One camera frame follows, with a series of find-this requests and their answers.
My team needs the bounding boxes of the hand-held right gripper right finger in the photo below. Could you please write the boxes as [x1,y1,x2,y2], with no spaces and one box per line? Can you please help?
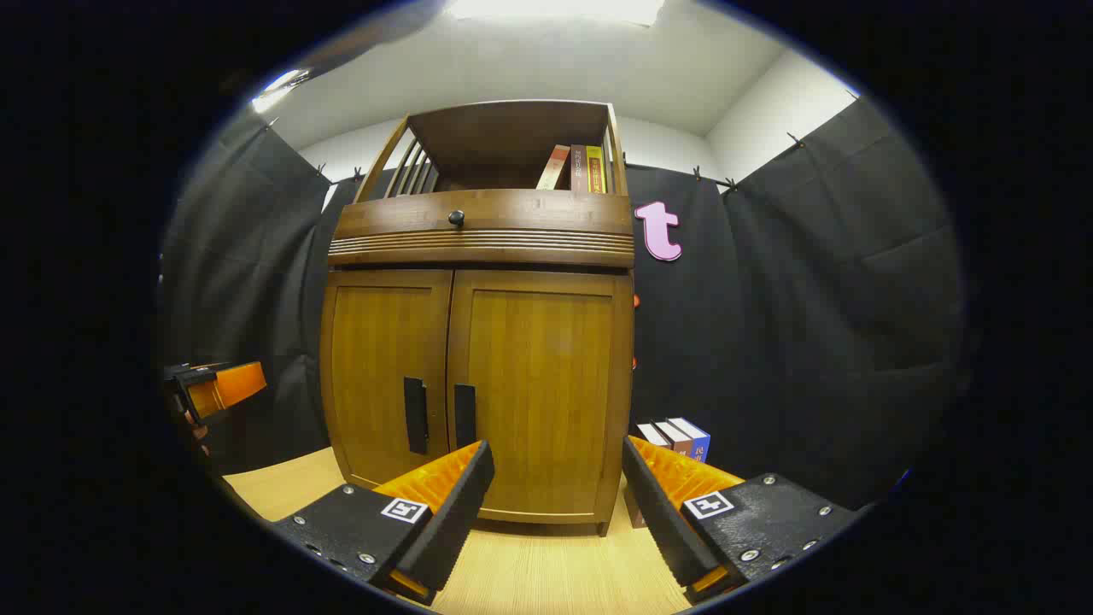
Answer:
[622,436,859,606]

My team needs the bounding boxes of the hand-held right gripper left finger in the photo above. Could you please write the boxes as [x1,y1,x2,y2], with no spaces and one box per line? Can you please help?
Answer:
[272,440,496,606]

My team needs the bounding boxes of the wooden cabinet door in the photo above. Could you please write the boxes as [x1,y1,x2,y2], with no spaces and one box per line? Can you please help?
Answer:
[329,269,453,492]
[447,269,634,524]

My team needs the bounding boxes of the wooden double-door shoe cabinet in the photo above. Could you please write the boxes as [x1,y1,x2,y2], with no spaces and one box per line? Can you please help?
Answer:
[320,100,637,537]

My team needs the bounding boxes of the wooden cabinet drawer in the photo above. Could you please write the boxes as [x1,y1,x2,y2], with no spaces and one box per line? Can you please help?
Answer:
[335,190,634,238]

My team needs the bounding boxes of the light brown book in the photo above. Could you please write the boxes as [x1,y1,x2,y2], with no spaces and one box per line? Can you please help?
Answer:
[653,419,693,458]

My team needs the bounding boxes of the blue book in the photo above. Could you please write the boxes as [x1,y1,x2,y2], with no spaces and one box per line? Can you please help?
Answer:
[668,417,711,464]

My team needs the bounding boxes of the black backdrop cloth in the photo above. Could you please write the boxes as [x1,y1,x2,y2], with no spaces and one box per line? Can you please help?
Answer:
[158,96,970,513]

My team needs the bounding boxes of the ceiling light strip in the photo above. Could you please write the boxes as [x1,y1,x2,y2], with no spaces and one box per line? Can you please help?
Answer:
[252,68,313,114]

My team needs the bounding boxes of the ceiling light panel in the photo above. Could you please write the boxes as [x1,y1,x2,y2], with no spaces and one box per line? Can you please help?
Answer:
[444,0,667,26]

